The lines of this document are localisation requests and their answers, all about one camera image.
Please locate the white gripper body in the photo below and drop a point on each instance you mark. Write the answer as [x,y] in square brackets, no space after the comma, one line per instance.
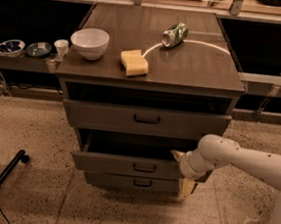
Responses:
[185,166]

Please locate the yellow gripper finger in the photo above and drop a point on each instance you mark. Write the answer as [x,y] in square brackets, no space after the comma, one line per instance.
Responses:
[186,187]
[177,155]

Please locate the grey drawer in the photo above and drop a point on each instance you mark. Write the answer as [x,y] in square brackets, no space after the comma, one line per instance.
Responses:
[132,182]
[130,154]
[144,121]

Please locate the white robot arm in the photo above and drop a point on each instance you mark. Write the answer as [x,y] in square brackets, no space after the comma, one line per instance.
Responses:
[214,152]

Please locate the grey bottom drawer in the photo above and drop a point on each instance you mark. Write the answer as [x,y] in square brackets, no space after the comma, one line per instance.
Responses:
[132,182]

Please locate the grey drawer cabinet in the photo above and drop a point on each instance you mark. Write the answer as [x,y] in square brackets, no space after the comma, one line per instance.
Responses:
[197,75]

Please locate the grey top drawer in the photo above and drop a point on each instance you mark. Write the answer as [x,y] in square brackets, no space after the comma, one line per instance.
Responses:
[144,121]

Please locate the yellow sponge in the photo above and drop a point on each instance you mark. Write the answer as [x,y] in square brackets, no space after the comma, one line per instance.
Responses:
[134,63]

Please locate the crushed green soda can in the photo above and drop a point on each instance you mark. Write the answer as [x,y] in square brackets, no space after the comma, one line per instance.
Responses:
[174,35]

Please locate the white bowl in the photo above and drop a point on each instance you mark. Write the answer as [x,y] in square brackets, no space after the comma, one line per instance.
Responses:
[90,43]

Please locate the grey side shelf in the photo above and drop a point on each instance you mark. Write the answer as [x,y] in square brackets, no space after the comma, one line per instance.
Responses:
[26,63]

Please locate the small white cup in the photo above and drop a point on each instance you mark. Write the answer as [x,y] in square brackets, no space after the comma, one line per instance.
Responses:
[62,47]

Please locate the dark blue small dish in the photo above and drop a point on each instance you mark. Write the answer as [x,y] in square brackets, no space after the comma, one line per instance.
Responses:
[39,50]

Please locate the blue patterned bowl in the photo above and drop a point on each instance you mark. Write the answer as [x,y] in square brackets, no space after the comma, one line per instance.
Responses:
[12,48]

